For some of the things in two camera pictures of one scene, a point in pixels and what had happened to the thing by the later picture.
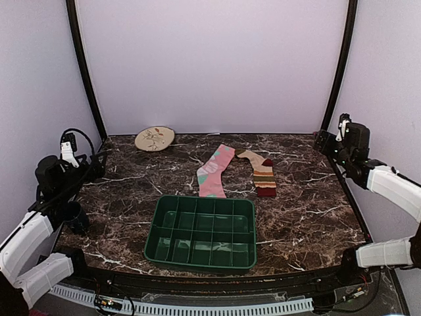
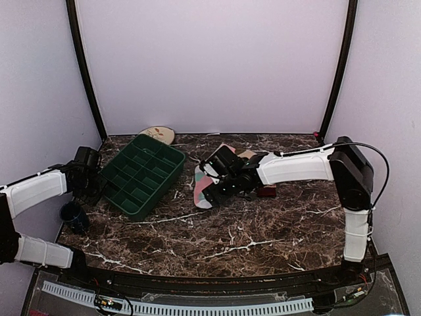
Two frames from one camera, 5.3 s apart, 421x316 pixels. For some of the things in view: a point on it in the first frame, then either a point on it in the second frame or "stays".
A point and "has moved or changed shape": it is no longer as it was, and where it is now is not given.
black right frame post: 341,66 stays
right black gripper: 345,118 -> 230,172
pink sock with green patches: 209,175 has moved or changed shape
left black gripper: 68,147 -> 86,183
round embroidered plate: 154,138 stays
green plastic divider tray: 202,235 -> 136,177
